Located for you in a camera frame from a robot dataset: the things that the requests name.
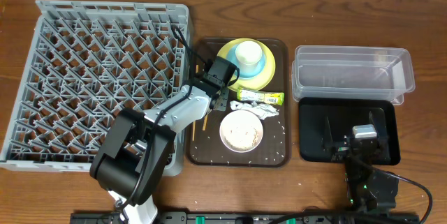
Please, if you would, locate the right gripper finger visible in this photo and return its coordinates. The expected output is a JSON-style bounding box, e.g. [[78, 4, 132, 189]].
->
[[324, 117, 332, 144], [369, 112, 387, 140]]

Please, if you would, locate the wooden chopstick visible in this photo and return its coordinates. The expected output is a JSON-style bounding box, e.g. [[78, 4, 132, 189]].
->
[[191, 64, 199, 142], [202, 114, 209, 131]]

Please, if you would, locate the white bowl with food residue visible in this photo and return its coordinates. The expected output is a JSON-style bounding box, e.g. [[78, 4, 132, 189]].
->
[[219, 110, 264, 153]]

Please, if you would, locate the white tissue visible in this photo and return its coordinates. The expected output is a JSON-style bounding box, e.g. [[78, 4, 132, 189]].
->
[[230, 100, 279, 120]]

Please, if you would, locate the green yellow snack wrapper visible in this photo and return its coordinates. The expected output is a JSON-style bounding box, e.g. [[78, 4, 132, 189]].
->
[[237, 88, 285, 105]]

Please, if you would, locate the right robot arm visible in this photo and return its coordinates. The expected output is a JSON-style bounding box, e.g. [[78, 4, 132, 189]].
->
[[322, 112, 398, 214]]

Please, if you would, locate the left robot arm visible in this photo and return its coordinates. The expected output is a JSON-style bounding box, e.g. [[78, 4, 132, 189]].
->
[[89, 57, 240, 223]]

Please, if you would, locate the grey plastic dishwasher rack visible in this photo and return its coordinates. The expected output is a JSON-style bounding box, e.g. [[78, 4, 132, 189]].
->
[[1, 0, 193, 172]]

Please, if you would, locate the light blue bowl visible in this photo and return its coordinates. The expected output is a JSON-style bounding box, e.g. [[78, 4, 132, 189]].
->
[[226, 44, 266, 79]]

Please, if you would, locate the black tray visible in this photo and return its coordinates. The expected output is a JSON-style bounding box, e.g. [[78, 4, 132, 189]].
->
[[298, 98, 401, 165]]

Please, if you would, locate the white cup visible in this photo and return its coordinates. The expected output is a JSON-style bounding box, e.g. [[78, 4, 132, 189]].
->
[[235, 41, 263, 75]]

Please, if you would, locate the yellow plate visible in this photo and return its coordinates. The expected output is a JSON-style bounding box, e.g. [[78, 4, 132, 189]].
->
[[217, 38, 276, 91]]

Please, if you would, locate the dark brown serving tray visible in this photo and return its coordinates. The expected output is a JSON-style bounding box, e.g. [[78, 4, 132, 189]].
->
[[184, 39, 291, 168]]

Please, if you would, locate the clear plastic container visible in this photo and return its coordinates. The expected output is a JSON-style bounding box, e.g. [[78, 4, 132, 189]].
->
[[291, 45, 416, 105]]

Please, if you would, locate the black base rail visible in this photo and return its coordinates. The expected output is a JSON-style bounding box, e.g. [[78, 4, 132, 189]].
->
[[69, 210, 420, 224]]

